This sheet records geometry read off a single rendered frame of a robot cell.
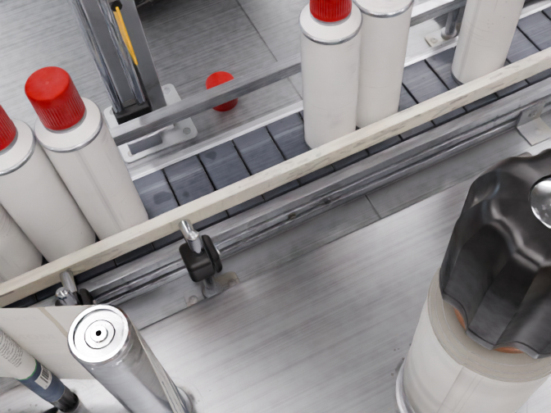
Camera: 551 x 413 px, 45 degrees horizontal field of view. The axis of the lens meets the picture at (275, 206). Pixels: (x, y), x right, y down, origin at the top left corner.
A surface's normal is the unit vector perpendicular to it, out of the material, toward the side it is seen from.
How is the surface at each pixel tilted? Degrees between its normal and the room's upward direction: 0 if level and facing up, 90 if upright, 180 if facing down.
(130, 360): 90
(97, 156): 90
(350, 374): 0
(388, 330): 0
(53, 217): 90
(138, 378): 90
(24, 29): 0
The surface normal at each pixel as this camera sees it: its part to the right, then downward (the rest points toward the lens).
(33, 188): 0.69, 0.59
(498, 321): -0.56, 0.73
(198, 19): -0.07, -0.52
